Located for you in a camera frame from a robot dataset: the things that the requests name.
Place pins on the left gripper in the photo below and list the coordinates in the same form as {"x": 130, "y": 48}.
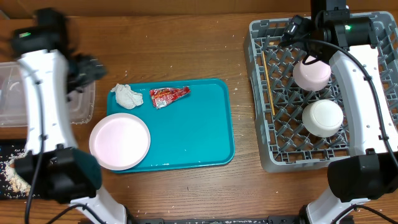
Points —
{"x": 88, "y": 71}

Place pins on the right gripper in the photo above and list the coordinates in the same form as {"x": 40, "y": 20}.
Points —
{"x": 305, "y": 33}

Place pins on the white tissue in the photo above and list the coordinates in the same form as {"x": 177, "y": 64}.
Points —
{"x": 127, "y": 98}

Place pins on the wooden chopstick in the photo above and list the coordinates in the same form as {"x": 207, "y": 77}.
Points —
{"x": 268, "y": 83}

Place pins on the white plate with food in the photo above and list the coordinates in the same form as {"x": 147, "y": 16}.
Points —
{"x": 120, "y": 141}

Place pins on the red snack wrapper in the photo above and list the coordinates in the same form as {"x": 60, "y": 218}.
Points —
{"x": 162, "y": 97}

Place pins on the white saucer bowl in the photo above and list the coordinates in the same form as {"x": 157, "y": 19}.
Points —
{"x": 322, "y": 118}

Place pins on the peanuts and rice scraps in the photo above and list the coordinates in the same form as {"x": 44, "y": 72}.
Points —
{"x": 12, "y": 185}

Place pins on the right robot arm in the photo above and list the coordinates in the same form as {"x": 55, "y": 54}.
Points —
{"x": 349, "y": 46}

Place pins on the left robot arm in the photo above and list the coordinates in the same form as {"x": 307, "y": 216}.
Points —
{"x": 54, "y": 167}

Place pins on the clear plastic bin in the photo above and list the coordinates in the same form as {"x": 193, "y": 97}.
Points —
{"x": 13, "y": 109}

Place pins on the grey dish rack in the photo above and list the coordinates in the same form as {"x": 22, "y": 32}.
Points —
{"x": 284, "y": 143}

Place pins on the cardboard backdrop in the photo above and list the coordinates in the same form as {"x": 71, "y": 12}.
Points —
{"x": 25, "y": 8}

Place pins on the black plastic bin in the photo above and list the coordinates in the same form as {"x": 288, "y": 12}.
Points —
{"x": 12, "y": 144}

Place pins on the teal plastic tray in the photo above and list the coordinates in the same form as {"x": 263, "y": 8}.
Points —
{"x": 194, "y": 131}

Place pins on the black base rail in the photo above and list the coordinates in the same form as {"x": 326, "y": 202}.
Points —
{"x": 288, "y": 219}

